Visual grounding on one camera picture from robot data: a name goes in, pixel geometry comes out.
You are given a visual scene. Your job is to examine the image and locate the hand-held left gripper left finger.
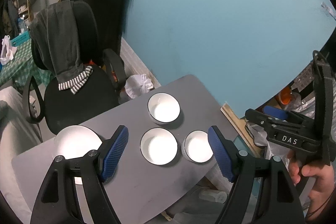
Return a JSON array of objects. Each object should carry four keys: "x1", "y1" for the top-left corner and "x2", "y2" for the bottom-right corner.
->
[{"x1": 30, "y1": 125, "x2": 130, "y2": 224}]

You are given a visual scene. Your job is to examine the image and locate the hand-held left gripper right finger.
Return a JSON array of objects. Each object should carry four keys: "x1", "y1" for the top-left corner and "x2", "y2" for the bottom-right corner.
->
[{"x1": 207, "y1": 126, "x2": 306, "y2": 224}]

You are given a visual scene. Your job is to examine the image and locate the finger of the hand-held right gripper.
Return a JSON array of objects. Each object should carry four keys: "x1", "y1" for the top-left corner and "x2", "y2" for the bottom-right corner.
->
[
  {"x1": 245, "y1": 109, "x2": 276, "y2": 132},
  {"x1": 262, "y1": 105, "x2": 289, "y2": 122}
]

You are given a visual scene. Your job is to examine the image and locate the white bowl black rim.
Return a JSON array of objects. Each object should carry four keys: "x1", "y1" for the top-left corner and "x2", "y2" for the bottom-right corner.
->
[
  {"x1": 147, "y1": 93, "x2": 181, "y2": 125},
  {"x1": 181, "y1": 130, "x2": 214, "y2": 164},
  {"x1": 140, "y1": 128, "x2": 178, "y2": 165}
]

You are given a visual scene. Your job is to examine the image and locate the large white plate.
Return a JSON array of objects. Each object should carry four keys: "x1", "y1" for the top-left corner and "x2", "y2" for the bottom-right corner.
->
[{"x1": 55, "y1": 125, "x2": 103, "y2": 186}]

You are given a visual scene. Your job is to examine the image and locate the person's right hand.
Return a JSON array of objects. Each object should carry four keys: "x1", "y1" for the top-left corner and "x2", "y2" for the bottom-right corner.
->
[{"x1": 287, "y1": 149, "x2": 336, "y2": 214}]

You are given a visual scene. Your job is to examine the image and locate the orange container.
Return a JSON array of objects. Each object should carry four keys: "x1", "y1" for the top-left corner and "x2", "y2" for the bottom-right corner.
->
[{"x1": 280, "y1": 88, "x2": 294, "y2": 105}]

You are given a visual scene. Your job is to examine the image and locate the wooden board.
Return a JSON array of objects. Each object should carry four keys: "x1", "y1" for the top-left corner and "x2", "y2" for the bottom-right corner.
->
[{"x1": 220, "y1": 103, "x2": 252, "y2": 151}]

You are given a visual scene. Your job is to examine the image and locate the clear plastic bottle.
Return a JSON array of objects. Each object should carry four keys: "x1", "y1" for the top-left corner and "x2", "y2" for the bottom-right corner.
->
[{"x1": 199, "y1": 187, "x2": 227, "y2": 203}]

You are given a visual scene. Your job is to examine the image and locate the black office chair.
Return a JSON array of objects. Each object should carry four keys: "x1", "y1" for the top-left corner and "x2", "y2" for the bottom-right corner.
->
[{"x1": 22, "y1": 0, "x2": 126, "y2": 135}]

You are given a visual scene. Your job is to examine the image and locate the white plastic bag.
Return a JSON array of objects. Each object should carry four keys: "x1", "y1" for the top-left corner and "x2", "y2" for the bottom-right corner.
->
[
  {"x1": 125, "y1": 74, "x2": 154, "y2": 98},
  {"x1": 0, "y1": 35, "x2": 17, "y2": 65}
]

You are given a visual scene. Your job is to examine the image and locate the grey bed mattress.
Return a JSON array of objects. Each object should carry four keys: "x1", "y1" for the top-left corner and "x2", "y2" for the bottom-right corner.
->
[{"x1": 0, "y1": 86, "x2": 44, "y2": 224}]

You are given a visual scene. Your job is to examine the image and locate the dark grey striped-cuff garment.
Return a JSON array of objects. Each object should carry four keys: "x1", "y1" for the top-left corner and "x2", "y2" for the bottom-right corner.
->
[{"x1": 28, "y1": 0, "x2": 93, "y2": 94}]

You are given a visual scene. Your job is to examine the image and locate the green checked tablecloth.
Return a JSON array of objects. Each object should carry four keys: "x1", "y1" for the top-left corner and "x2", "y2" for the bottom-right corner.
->
[{"x1": 0, "y1": 40, "x2": 53, "y2": 88}]

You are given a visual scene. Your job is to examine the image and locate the black hanging coats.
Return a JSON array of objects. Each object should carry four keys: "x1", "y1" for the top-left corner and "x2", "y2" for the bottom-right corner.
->
[{"x1": 62, "y1": 0, "x2": 142, "y2": 67}]

